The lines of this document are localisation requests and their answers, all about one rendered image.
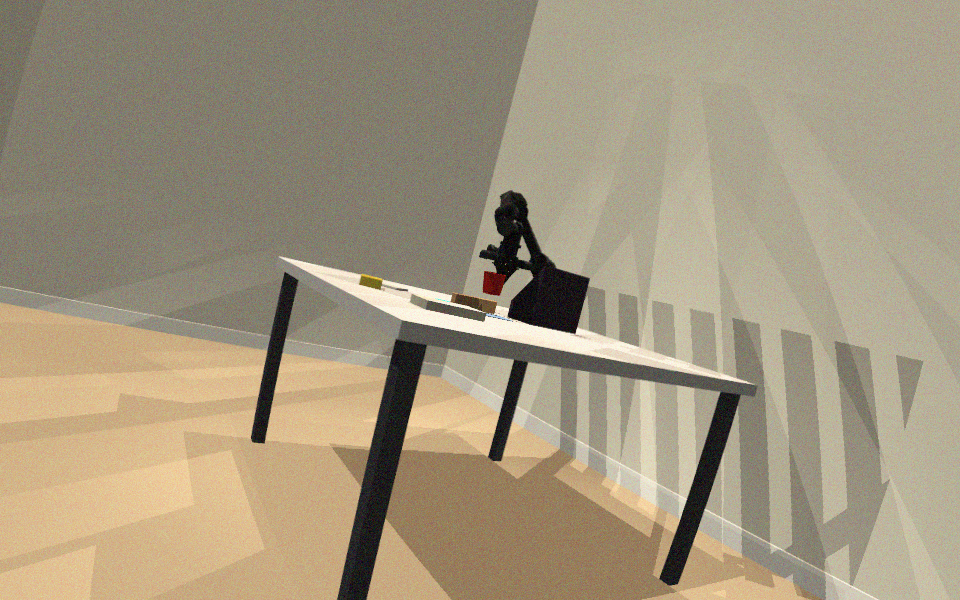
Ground yellow rectangular block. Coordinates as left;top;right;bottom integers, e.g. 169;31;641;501
359;274;383;290

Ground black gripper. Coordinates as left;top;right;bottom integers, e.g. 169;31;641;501
479;238;533;284

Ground peach flat bar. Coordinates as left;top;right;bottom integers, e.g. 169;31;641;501
450;293;497;314

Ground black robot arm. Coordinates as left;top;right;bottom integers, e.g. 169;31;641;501
494;190;557;278

